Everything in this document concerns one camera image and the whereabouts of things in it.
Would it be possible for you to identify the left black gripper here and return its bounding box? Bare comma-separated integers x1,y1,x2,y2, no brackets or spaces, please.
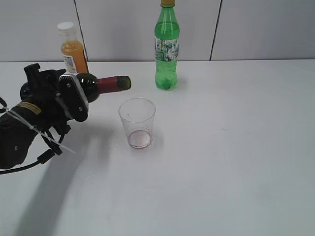
18,63,70,133

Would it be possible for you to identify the black cable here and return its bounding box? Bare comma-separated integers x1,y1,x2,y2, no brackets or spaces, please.
0,97,72,176

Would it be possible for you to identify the transparent plastic cup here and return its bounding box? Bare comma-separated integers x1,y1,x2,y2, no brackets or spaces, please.
118,97,156,149

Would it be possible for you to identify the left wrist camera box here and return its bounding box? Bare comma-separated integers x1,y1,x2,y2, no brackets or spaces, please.
58,74,89,122

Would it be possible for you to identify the orange juice bottle white cap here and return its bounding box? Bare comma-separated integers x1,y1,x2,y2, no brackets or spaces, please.
57,22,89,74

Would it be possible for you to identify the green plastic soda bottle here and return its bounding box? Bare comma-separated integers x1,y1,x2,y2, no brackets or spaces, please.
155,0,180,90

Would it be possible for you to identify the dark red wine bottle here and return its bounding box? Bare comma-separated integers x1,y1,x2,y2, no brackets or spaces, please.
76,73,131,103

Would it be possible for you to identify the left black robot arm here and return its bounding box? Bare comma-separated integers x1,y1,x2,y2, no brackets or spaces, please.
0,63,70,174

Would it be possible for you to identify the white zip tie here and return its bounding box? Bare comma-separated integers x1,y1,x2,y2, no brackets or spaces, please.
1,106,76,154

